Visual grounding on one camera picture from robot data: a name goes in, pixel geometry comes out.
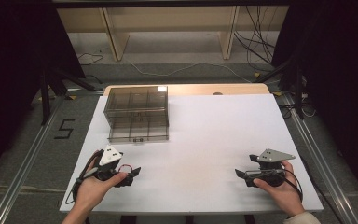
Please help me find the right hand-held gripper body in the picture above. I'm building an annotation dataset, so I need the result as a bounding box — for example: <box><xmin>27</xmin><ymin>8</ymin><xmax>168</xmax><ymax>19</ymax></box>
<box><xmin>251</xmin><ymin>148</ymin><xmax>296</xmax><ymax>188</ymax></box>

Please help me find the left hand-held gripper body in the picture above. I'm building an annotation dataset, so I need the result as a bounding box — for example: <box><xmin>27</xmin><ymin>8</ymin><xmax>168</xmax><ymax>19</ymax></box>
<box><xmin>93</xmin><ymin>144</ymin><xmax>124</xmax><ymax>182</ymax></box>

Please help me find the person's right hand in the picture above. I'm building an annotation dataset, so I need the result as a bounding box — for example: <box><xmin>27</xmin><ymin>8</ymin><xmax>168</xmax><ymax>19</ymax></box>
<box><xmin>253</xmin><ymin>160</ymin><xmax>306</xmax><ymax>217</ymax></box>

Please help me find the person's left hand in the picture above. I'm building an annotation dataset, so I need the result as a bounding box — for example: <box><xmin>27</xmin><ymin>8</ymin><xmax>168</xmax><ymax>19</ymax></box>
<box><xmin>74</xmin><ymin>172</ymin><xmax>129</xmax><ymax>216</ymax></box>

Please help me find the smoky transparent plastic drawer cabinet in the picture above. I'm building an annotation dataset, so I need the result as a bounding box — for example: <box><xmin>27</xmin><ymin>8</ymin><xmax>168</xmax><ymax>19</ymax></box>
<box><xmin>103</xmin><ymin>85</ymin><xmax>171</xmax><ymax>144</ymax></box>

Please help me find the white board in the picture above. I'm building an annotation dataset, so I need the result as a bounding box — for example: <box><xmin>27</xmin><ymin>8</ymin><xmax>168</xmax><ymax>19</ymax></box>
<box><xmin>59</xmin><ymin>93</ymin><xmax>324</xmax><ymax>215</ymax></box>

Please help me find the black metal stand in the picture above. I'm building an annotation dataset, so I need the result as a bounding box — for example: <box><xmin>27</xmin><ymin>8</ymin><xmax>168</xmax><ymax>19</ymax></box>
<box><xmin>254</xmin><ymin>55</ymin><xmax>306</xmax><ymax>121</ymax></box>
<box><xmin>37</xmin><ymin>65</ymin><xmax>104</xmax><ymax>126</ymax></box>

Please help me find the dark curtain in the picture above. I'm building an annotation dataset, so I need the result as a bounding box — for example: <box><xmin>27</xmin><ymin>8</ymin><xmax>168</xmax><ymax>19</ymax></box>
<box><xmin>0</xmin><ymin>0</ymin><xmax>87</xmax><ymax>185</ymax></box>
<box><xmin>271</xmin><ymin>0</ymin><xmax>358</xmax><ymax>207</ymax></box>

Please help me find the red wire loop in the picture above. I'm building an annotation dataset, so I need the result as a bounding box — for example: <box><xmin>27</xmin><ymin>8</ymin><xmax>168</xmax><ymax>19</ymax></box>
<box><xmin>118</xmin><ymin>163</ymin><xmax>134</xmax><ymax>175</ymax></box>

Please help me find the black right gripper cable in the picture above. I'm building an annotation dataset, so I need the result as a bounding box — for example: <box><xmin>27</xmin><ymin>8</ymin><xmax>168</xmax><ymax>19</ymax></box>
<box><xmin>275</xmin><ymin>168</ymin><xmax>304</xmax><ymax>202</ymax></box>

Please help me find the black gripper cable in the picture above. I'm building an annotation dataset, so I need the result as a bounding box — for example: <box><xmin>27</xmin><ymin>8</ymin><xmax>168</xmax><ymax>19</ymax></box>
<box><xmin>64</xmin><ymin>148</ymin><xmax>105</xmax><ymax>205</ymax></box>
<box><xmin>275</xmin><ymin>168</ymin><xmax>304</xmax><ymax>202</ymax></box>

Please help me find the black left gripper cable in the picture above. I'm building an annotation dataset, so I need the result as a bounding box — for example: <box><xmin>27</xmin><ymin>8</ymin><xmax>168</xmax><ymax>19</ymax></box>
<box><xmin>64</xmin><ymin>148</ymin><xmax>105</xmax><ymax>205</ymax></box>

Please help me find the aluminium floor rail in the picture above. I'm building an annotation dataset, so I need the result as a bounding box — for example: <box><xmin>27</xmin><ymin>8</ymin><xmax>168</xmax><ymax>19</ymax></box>
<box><xmin>282</xmin><ymin>92</ymin><xmax>358</xmax><ymax>224</ymax></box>
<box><xmin>0</xmin><ymin>95</ymin><xmax>67</xmax><ymax>224</ymax></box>

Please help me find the thin black floor cable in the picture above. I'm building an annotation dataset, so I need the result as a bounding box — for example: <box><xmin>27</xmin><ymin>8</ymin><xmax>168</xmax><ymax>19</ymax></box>
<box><xmin>76</xmin><ymin>52</ymin><xmax>105</xmax><ymax>66</ymax></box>

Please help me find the bundle of black cables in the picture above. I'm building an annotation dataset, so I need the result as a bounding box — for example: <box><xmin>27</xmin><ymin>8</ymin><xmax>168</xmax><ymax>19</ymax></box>
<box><xmin>233</xmin><ymin>5</ymin><xmax>277</xmax><ymax>73</ymax></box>

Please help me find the light wooden shelf frame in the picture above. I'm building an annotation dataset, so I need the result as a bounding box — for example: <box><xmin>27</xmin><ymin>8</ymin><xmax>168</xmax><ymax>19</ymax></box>
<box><xmin>56</xmin><ymin>5</ymin><xmax>291</xmax><ymax>63</ymax></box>

